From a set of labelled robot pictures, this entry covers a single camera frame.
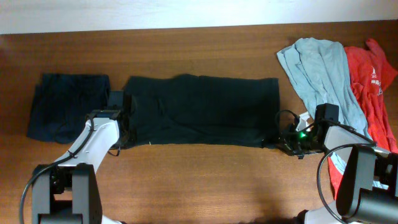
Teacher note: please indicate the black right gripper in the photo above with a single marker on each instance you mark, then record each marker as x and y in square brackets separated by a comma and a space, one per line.
[284, 142]

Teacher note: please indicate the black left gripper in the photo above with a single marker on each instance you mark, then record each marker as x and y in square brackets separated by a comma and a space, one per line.
[132, 139]

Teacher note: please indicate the dark green shirt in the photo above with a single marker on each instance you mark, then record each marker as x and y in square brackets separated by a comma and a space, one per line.
[189, 109]

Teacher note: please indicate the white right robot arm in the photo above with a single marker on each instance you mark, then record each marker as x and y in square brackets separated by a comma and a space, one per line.
[368, 189]

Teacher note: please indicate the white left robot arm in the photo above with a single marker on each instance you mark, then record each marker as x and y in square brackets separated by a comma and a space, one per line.
[66, 191]

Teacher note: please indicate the folded navy blue shirt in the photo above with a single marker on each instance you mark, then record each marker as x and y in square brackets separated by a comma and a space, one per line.
[61, 103]

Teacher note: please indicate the light blue shirt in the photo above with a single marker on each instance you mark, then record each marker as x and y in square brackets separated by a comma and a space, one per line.
[307, 72]

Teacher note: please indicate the red shirt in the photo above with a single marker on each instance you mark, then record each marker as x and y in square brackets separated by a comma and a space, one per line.
[357, 80]

